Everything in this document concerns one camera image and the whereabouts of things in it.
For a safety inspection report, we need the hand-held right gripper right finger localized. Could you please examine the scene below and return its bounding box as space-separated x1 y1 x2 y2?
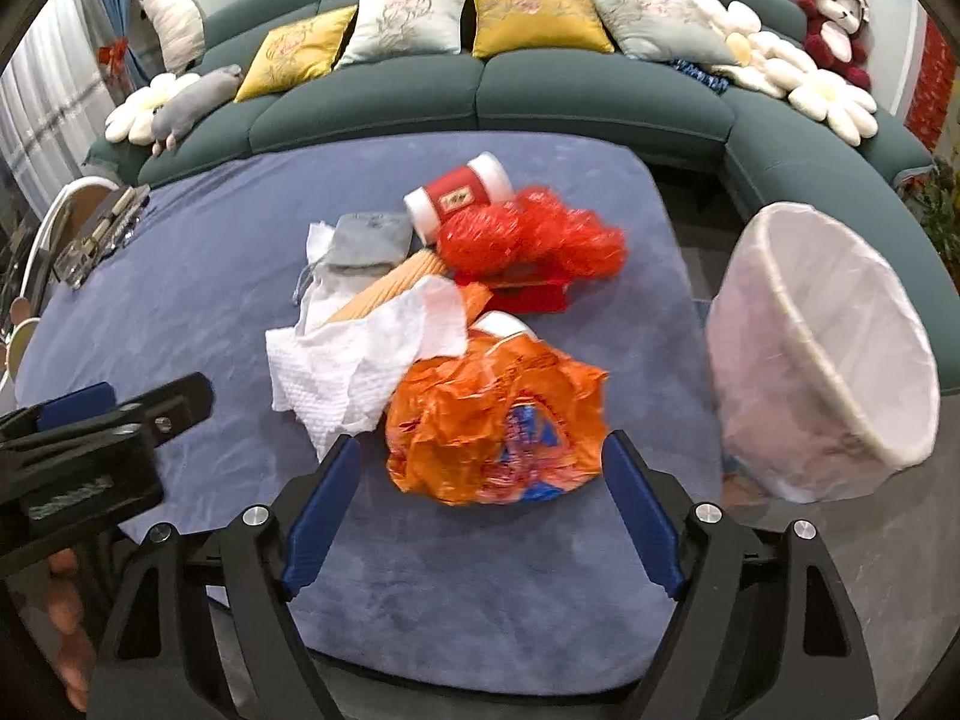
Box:
600 429 878 720

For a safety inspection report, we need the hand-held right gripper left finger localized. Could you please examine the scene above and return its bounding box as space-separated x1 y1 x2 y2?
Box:
88 433 368 720

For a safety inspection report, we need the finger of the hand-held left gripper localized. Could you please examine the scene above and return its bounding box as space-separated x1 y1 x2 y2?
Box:
105 373 216 458
0 382 118 440

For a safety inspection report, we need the orange plastic bag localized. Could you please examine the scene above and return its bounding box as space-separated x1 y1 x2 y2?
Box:
384 281 610 507

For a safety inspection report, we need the white lined waste bin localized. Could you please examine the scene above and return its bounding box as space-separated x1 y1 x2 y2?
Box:
705 202 942 503

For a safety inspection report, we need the red box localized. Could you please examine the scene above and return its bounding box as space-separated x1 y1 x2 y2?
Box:
480 277 571 314

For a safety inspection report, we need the red mesh netting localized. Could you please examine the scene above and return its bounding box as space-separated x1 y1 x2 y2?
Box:
436 186 627 278

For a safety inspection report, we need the person's left hand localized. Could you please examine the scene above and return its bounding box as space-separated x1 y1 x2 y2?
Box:
45 547 100 713

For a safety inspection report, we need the white paper towel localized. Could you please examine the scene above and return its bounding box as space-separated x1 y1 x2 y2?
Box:
266 275 470 458

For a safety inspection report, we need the white chair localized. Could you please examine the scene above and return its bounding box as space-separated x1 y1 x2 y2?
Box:
19 176 121 323

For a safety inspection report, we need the beige corrugated wrapper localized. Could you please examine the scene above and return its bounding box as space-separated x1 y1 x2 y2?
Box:
326 249 451 327

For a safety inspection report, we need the white paper bowl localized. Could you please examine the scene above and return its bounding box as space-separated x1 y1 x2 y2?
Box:
469 311 537 342

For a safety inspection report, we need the white flower cushion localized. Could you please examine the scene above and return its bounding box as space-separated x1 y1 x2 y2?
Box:
690 0 818 98
103 73 203 145
784 67 878 145

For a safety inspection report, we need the white sheer curtain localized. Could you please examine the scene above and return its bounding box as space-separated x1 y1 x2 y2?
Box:
0 0 113 203

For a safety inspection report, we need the grey plush toy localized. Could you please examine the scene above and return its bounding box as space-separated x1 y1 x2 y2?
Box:
150 65 245 158

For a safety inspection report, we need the red cup with white lid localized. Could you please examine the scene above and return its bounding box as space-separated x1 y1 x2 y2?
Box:
403 151 515 247

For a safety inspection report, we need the yellow embroidered cushion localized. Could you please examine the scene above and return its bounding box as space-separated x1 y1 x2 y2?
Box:
470 0 616 59
234 5 359 104

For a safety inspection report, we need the white plush toy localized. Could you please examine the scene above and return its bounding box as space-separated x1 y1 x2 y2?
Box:
131 0 207 76

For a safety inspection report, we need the blue curtain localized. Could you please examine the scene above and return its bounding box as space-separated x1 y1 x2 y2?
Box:
71 0 151 91

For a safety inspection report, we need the teal curved sofa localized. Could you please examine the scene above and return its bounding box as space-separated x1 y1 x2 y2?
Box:
82 0 942 245

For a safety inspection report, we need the green potted plant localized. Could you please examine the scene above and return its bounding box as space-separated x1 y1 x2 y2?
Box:
896 157 960 278

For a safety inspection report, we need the grey embroidered cushion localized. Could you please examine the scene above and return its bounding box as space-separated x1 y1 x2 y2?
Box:
592 0 743 67
334 0 472 70

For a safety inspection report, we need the blue patterned cloth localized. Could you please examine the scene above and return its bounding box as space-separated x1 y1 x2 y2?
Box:
667 56 732 96

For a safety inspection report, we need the red monkey plush toy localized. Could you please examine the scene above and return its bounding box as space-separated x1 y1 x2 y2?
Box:
793 0 875 91

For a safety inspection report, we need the metal hinged bracket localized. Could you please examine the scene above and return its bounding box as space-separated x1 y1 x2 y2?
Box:
51 186 151 287

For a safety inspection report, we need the grey drawstring pouch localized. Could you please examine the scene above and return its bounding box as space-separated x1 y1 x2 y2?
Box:
319 212 413 275

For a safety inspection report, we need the red wall banner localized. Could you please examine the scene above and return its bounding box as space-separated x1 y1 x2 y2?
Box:
904 19 960 151

